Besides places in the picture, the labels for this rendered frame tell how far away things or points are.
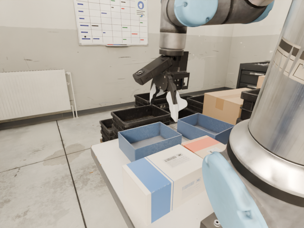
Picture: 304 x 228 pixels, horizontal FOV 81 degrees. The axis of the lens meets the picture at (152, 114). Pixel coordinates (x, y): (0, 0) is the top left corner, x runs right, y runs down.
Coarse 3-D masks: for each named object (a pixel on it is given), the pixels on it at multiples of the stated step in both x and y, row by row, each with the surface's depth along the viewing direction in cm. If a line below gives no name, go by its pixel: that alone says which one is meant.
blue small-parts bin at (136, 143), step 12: (120, 132) 70; (132, 132) 73; (144, 132) 76; (156, 132) 80; (168, 132) 75; (120, 144) 69; (132, 144) 74; (144, 144) 74; (156, 144) 62; (168, 144) 65; (180, 144) 69; (132, 156) 61; (144, 156) 61
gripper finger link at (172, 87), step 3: (168, 81) 51; (171, 81) 51; (168, 84) 52; (171, 84) 51; (174, 84) 51; (168, 87) 52; (171, 87) 50; (174, 87) 51; (168, 90) 52; (171, 90) 51; (174, 90) 51; (171, 93) 51; (174, 93) 50; (171, 96) 51; (174, 96) 51; (174, 99) 51; (174, 102) 51
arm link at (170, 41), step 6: (162, 36) 48; (168, 36) 47; (174, 36) 47; (180, 36) 47; (162, 42) 49; (168, 42) 48; (174, 42) 47; (180, 42) 48; (162, 48) 50; (168, 48) 48; (174, 48) 48; (180, 48) 49
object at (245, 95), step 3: (246, 90) 66; (249, 90) 66; (252, 90) 66; (255, 90) 66; (258, 90) 67; (243, 93) 63; (246, 93) 62; (249, 93) 62; (243, 96) 63; (246, 96) 62; (249, 96) 61; (252, 96) 60; (255, 96) 59; (243, 99) 63; (246, 99) 62; (249, 99) 61; (252, 99) 60; (255, 99) 60; (255, 102) 60
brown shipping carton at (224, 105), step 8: (208, 96) 90; (216, 96) 85; (224, 96) 85; (232, 96) 85; (240, 96) 85; (208, 104) 90; (216, 104) 85; (224, 104) 81; (232, 104) 77; (240, 104) 73; (208, 112) 91; (216, 112) 86; (224, 112) 81; (232, 112) 77; (240, 112) 74; (224, 120) 82; (232, 120) 78
